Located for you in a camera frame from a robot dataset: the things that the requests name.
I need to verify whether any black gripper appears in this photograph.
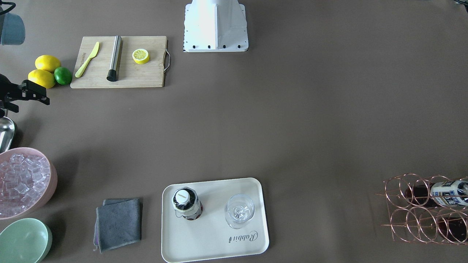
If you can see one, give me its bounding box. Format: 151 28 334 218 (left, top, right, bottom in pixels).
0 75 50 118

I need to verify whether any whole yellow lemon lower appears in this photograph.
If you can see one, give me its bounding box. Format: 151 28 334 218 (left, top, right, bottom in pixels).
28 69 56 89

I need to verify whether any grey folded cloth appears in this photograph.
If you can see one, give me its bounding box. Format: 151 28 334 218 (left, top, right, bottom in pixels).
93 198 142 253

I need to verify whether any steel ice scoop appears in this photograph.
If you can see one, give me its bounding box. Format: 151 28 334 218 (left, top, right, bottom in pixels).
0 117 17 153

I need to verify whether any steel muddler black tip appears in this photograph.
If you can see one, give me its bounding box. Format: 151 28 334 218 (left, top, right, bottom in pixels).
106 35 122 82

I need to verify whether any bamboo cutting board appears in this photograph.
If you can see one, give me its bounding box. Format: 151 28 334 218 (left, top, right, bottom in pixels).
70 35 167 89

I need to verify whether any pink bowl of ice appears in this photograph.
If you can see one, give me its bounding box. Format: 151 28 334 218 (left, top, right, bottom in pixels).
0 148 57 220

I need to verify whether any half lemon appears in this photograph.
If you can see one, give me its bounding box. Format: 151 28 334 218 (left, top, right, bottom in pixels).
132 48 150 65

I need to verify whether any green lime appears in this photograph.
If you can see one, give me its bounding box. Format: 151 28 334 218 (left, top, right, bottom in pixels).
53 67 72 85

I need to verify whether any whole yellow lemon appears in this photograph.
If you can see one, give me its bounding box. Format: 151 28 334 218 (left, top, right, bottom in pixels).
28 69 56 89
35 54 61 73

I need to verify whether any green ceramic bowl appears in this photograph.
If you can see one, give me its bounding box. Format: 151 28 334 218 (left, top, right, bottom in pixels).
0 218 52 263

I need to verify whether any yellow plastic knife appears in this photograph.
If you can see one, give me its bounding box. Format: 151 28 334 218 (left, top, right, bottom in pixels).
75 42 100 78

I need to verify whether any clear wine glass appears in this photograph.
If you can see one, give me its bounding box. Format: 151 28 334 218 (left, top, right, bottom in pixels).
224 194 255 229

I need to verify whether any whole yellow lemon upper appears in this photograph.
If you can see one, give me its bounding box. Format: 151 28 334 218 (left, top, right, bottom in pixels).
35 54 61 73

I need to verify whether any copper wire bottle basket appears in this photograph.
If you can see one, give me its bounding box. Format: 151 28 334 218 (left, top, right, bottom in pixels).
377 173 467 245

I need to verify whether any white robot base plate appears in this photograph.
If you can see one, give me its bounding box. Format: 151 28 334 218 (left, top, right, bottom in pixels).
183 0 249 52

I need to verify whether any cream rabbit tray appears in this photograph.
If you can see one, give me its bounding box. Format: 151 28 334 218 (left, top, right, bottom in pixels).
161 178 269 263

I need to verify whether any suntory tea bottle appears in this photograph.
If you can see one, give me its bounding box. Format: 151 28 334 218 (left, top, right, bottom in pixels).
437 217 467 243
403 180 468 208
172 187 203 220

